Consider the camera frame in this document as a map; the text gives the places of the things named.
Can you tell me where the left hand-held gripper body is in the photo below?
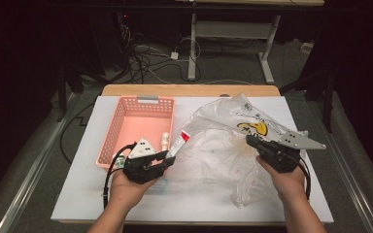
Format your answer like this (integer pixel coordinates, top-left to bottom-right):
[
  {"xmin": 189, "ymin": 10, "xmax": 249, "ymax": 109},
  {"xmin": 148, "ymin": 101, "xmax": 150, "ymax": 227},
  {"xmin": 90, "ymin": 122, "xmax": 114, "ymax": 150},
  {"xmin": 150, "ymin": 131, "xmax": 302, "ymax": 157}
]
[{"xmin": 121, "ymin": 137, "xmax": 167, "ymax": 185}]

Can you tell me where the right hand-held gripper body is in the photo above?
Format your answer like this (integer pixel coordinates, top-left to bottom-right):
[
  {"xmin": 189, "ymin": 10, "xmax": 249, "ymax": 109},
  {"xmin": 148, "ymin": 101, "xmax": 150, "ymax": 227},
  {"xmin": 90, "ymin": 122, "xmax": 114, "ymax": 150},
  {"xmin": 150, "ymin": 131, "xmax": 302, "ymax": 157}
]
[{"xmin": 261, "ymin": 130, "xmax": 327, "ymax": 174}]

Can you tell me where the small white bottle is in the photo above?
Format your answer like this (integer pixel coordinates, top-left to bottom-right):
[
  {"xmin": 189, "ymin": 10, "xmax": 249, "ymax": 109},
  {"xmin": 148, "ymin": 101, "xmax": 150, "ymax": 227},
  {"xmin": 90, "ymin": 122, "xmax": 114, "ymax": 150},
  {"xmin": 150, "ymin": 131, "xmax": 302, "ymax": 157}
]
[{"xmin": 160, "ymin": 131, "xmax": 171, "ymax": 152}]

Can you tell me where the white toothpaste tube red cap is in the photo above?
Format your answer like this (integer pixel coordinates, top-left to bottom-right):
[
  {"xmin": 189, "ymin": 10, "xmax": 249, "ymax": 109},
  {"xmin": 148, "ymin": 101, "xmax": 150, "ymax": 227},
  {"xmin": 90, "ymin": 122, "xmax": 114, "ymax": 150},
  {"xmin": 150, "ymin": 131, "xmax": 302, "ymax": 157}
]
[{"xmin": 165, "ymin": 129, "xmax": 191, "ymax": 159}]

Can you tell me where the pink perforated plastic basket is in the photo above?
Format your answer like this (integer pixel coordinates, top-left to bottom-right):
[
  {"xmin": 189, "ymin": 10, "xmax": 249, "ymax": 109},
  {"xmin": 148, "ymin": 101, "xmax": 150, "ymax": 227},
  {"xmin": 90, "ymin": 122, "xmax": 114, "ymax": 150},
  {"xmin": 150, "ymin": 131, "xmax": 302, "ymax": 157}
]
[{"xmin": 95, "ymin": 95, "xmax": 176, "ymax": 170}]

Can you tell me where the clear plastic bag yellow print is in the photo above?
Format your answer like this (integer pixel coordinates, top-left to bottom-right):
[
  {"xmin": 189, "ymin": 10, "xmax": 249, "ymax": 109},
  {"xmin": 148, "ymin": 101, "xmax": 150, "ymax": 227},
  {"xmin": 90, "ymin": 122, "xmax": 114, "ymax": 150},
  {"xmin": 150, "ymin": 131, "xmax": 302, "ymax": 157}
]
[{"xmin": 161, "ymin": 92, "xmax": 309, "ymax": 209}]

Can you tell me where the person's left hand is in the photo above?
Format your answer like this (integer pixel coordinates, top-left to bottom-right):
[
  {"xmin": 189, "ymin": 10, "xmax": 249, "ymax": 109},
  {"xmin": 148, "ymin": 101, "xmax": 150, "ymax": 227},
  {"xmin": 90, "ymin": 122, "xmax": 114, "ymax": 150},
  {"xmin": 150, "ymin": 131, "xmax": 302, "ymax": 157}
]
[{"xmin": 109, "ymin": 168, "xmax": 163, "ymax": 212}]

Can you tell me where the person's right hand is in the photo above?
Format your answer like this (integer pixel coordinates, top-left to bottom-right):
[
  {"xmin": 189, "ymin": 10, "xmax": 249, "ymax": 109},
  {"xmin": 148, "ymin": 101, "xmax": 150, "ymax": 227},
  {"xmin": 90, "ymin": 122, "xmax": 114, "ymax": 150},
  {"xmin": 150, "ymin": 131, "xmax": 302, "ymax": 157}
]
[{"xmin": 255, "ymin": 155, "xmax": 308, "ymax": 204}]

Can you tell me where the clear container with blue rim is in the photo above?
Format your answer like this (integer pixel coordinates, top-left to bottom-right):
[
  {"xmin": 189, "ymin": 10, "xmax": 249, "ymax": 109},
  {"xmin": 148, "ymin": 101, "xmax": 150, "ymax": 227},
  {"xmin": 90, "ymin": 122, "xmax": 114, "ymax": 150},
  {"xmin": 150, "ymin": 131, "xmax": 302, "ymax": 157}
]
[{"xmin": 147, "ymin": 177, "xmax": 170, "ymax": 196}]

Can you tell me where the white table mat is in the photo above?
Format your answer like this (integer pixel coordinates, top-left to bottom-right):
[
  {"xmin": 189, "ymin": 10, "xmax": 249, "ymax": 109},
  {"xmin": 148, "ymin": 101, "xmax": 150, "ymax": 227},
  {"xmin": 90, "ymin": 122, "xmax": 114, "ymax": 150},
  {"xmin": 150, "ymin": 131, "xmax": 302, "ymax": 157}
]
[{"xmin": 51, "ymin": 95, "xmax": 334, "ymax": 224}]

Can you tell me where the black metal stand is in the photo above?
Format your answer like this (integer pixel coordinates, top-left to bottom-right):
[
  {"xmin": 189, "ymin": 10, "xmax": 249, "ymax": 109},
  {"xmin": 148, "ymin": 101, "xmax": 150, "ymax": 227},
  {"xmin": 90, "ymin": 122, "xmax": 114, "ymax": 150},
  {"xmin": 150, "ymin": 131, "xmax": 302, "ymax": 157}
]
[
  {"xmin": 280, "ymin": 69, "xmax": 335, "ymax": 134},
  {"xmin": 56, "ymin": 61, "xmax": 85, "ymax": 123}
]

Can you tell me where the white power strip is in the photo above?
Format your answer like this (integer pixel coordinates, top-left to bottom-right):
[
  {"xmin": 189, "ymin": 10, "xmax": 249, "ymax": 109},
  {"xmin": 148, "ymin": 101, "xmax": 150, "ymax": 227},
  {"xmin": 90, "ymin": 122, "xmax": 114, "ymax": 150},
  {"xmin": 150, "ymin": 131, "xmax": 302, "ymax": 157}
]
[{"xmin": 300, "ymin": 42, "xmax": 315, "ymax": 54}]

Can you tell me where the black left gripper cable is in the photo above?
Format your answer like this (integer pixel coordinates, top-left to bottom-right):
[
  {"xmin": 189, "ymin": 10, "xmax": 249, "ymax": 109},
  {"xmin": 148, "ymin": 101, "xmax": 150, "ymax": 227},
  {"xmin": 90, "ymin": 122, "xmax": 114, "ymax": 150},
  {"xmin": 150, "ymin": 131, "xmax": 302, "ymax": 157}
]
[{"xmin": 102, "ymin": 142, "xmax": 138, "ymax": 210}]

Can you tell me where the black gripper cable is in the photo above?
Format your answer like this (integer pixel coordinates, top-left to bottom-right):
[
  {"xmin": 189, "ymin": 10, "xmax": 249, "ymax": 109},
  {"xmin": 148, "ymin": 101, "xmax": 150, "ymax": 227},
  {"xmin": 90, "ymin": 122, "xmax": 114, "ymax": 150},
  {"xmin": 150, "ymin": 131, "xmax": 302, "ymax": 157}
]
[
  {"xmin": 102, "ymin": 142, "xmax": 138, "ymax": 210},
  {"xmin": 295, "ymin": 156, "xmax": 313, "ymax": 200}
]

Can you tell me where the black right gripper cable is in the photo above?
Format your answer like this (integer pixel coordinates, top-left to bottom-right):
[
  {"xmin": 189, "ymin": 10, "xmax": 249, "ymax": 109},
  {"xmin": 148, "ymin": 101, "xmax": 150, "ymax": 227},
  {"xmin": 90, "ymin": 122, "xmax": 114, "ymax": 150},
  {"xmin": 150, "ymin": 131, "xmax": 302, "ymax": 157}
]
[{"xmin": 295, "ymin": 156, "xmax": 313, "ymax": 200}]

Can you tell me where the grey metal floor rail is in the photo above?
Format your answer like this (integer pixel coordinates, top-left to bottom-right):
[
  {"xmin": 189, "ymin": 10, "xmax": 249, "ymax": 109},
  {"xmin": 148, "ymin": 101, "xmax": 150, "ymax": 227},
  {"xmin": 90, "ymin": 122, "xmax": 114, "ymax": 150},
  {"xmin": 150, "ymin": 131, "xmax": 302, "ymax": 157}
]
[
  {"xmin": 304, "ymin": 96, "xmax": 373, "ymax": 233},
  {"xmin": 0, "ymin": 93, "xmax": 79, "ymax": 233}
]

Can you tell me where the thin black floor cable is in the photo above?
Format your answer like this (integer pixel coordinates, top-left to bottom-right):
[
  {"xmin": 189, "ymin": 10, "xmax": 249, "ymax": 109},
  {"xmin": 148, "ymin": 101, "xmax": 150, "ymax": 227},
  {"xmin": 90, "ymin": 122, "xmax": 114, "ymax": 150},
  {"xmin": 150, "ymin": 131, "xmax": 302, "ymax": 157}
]
[{"xmin": 59, "ymin": 102, "xmax": 95, "ymax": 164}]

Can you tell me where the tangle of black floor cables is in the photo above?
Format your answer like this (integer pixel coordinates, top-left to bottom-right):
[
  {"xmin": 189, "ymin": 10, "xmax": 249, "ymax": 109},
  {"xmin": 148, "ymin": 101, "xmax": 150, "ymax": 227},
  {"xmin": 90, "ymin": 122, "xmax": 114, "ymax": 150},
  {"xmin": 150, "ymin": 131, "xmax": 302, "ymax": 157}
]
[{"xmin": 118, "ymin": 23, "xmax": 202, "ymax": 85}]

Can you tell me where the white metal desk frame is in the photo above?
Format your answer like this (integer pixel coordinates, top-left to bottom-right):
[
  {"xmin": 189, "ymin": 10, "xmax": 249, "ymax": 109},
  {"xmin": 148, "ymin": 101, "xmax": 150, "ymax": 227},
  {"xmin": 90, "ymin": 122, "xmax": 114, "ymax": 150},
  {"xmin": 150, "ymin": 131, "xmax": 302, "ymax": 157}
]
[{"xmin": 187, "ymin": 13, "xmax": 282, "ymax": 84}]

